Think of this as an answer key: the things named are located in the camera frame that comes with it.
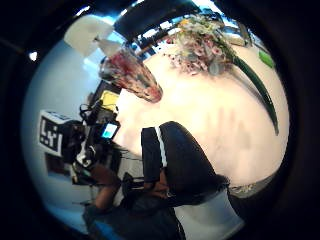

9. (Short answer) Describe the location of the yellow box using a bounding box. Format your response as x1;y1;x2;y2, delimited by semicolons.
99;89;120;113

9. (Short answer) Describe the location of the small white paper lamp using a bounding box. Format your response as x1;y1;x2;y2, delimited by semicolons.
97;38;124;58

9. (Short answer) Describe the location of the small green object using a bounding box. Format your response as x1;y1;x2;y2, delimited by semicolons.
258;49;277;70

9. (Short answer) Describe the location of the mixed flower bouquet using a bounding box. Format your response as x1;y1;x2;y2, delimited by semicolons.
165;15;236;77

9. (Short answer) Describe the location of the dark ceiling beam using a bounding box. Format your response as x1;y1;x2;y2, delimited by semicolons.
113;0;202;42

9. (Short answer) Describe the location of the the person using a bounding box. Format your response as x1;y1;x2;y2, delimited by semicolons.
82;171;188;240

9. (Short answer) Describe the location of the large white paper lamp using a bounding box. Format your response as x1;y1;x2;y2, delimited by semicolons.
63;14;115;58

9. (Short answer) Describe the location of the white marker cube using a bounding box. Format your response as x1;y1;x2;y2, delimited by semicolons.
37;109;73;158

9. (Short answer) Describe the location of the long green leaf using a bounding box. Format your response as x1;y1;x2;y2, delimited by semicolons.
229;49;280;136

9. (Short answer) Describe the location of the small device with blue screen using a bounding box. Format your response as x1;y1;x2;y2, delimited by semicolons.
100;121;121;140

